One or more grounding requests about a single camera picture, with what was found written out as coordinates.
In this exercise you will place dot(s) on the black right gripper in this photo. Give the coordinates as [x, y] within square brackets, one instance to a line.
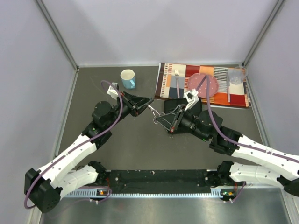
[167, 120]

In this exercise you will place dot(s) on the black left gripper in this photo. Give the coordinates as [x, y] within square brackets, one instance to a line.
[131, 101]

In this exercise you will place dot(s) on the black zip tool case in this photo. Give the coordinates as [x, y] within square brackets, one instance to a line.
[170, 104]

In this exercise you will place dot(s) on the silver thinning scissors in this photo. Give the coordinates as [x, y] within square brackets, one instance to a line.
[155, 113]

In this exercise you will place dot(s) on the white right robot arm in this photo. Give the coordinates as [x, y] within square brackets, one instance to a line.
[271, 167]

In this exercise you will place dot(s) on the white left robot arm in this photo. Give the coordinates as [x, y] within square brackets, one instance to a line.
[46, 186]

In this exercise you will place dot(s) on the blue ceramic mug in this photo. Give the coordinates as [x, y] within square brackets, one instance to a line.
[128, 79]

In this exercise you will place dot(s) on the pink polka dot plate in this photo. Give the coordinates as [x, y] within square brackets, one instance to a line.
[204, 84]

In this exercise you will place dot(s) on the clear plastic cup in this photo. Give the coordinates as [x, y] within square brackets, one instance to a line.
[237, 75]

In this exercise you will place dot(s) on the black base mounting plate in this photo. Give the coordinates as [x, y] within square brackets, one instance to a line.
[162, 181]

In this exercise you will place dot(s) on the pink handled fork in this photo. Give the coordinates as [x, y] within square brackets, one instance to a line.
[176, 72]

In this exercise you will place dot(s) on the pink handled knife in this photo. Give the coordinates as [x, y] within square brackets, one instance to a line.
[228, 87]

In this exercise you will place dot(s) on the grey slotted cable duct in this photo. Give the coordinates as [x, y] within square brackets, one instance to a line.
[100, 193]

